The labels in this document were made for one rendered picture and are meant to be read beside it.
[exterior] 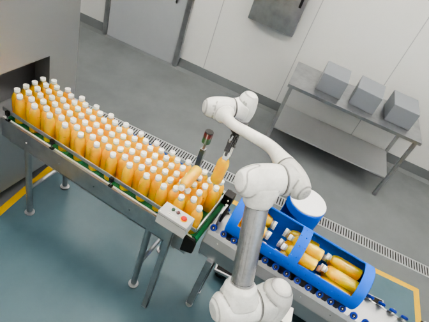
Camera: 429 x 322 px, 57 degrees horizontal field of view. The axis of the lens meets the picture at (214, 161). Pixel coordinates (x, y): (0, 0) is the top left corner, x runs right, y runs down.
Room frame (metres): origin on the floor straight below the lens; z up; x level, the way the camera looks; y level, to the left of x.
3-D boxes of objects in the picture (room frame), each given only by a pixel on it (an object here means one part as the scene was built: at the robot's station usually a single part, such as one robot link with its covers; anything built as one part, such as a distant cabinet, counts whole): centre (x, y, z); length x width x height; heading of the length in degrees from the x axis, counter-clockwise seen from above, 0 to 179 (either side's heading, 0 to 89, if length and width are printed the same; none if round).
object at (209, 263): (1.68, -0.23, 0.31); 0.06 x 0.06 x 0.63; 76
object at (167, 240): (1.54, 0.09, 0.50); 0.04 x 0.04 x 1.00; 76
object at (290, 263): (1.65, -0.66, 1.09); 0.88 x 0.28 x 0.28; 76
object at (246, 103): (1.78, -0.04, 1.81); 0.13 x 0.11 x 0.16; 122
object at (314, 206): (2.17, -0.74, 1.03); 0.28 x 0.28 x 0.01
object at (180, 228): (1.54, 0.09, 1.05); 0.20 x 0.10 x 0.10; 76
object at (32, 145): (1.98, 0.66, 0.45); 1.64 x 0.48 x 0.90; 76
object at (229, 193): (1.97, -0.18, 0.95); 0.10 x 0.07 x 0.10; 166
